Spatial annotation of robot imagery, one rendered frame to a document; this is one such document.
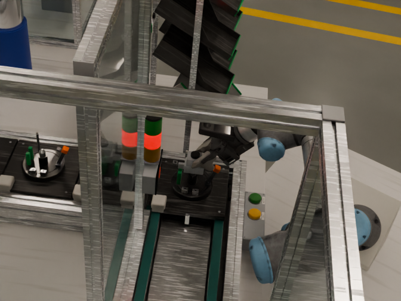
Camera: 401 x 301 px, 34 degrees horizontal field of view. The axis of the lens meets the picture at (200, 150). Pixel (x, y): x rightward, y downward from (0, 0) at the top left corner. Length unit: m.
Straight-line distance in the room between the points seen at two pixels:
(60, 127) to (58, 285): 0.73
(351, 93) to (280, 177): 2.06
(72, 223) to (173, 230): 0.33
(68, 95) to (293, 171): 1.64
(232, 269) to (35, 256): 0.62
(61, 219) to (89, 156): 1.11
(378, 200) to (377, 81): 2.45
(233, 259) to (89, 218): 0.91
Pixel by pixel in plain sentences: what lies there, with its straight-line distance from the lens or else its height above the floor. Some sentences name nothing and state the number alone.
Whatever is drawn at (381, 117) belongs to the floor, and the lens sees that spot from 4.27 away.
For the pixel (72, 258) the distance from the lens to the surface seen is 2.12.
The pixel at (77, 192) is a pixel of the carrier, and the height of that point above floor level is 0.99.
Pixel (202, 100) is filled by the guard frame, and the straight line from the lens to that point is 0.88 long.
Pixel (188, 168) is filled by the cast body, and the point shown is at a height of 1.07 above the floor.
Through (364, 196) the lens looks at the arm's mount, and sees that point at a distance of 2.21.
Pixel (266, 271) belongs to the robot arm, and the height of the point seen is 1.27.
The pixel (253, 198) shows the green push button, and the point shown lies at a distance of 2.17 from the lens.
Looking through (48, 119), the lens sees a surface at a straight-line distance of 2.60.
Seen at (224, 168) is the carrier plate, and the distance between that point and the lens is 2.26.
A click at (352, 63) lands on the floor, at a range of 4.70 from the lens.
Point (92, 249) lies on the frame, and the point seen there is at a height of 1.56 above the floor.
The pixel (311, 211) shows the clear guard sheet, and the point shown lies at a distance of 0.96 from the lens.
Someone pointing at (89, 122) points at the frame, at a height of 1.88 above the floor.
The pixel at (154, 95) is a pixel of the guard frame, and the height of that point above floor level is 1.99.
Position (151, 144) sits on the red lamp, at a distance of 1.78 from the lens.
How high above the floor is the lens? 2.53
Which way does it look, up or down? 42 degrees down
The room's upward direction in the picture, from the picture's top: 7 degrees clockwise
